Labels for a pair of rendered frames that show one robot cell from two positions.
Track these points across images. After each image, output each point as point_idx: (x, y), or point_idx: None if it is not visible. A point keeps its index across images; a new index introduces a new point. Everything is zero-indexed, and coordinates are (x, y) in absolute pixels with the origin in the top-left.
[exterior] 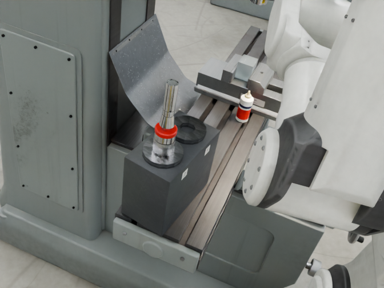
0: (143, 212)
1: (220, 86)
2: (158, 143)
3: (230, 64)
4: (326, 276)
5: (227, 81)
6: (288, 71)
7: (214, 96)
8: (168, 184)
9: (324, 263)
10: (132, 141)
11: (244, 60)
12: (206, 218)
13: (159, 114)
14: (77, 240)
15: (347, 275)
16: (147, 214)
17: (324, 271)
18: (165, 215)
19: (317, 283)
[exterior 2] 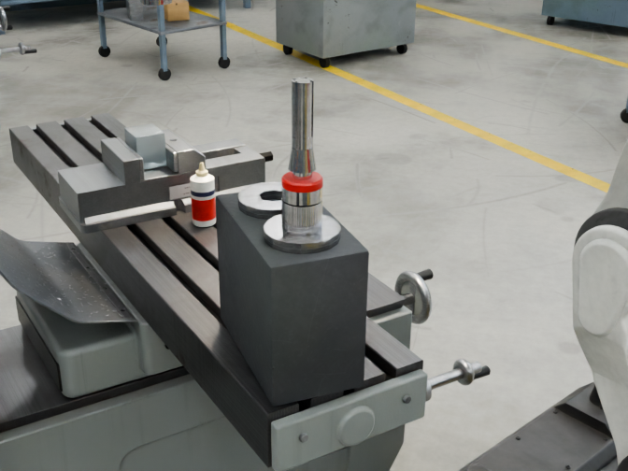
0: (323, 361)
1: (128, 197)
2: (307, 206)
3: (119, 152)
4: (606, 227)
5: (137, 179)
6: None
7: (128, 221)
8: (367, 257)
9: None
10: (30, 402)
11: (140, 132)
12: (365, 332)
13: (67, 302)
14: None
15: (620, 208)
16: (332, 359)
17: (595, 228)
18: (365, 330)
19: (604, 244)
